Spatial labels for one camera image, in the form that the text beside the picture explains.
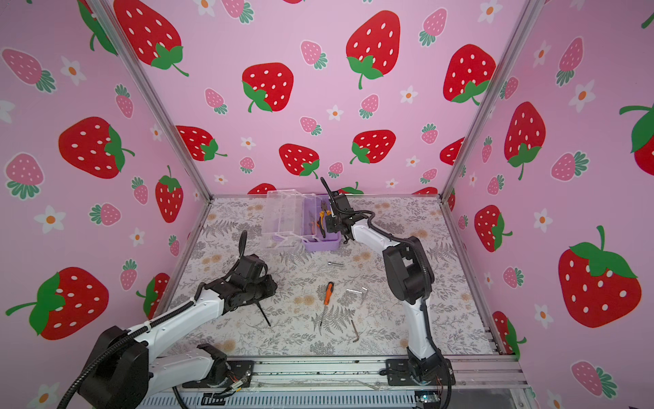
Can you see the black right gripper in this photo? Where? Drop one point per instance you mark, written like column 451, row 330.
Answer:
column 329, row 221

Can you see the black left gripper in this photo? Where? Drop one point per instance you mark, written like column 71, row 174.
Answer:
column 272, row 287

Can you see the yellow black cutting pliers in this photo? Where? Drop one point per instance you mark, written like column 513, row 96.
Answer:
column 324, row 212

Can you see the purple plastic tool box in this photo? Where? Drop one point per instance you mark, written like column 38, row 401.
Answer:
column 285, row 223

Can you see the orange black small screwdriver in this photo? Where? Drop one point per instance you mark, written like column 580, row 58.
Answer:
column 328, row 293

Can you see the orange needle nose pliers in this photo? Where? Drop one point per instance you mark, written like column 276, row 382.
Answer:
column 313, row 228

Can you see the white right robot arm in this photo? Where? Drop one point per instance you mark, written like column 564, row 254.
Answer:
column 409, row 274

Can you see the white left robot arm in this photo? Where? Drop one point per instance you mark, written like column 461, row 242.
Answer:
column 127, row 366

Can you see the small silver hex key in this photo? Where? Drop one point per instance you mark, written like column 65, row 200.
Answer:
column 362, row 293

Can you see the dark long hex key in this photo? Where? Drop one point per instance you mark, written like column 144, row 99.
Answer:
column 356, row 332

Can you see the wooden handle screwdriver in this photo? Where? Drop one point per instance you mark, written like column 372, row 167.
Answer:
column 259, row 306

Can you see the aluminium front frame rail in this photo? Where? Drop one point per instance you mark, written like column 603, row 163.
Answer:
column 477, row 381

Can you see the aluminium corner post right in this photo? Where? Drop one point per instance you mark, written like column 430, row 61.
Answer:
column 527, row 20

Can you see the aluminium corner post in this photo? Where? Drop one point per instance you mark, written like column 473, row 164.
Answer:
column 110, row 24
column 527, row 20

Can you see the aluminium corner post left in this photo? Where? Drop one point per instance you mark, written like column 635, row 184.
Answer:
column 110, row 24

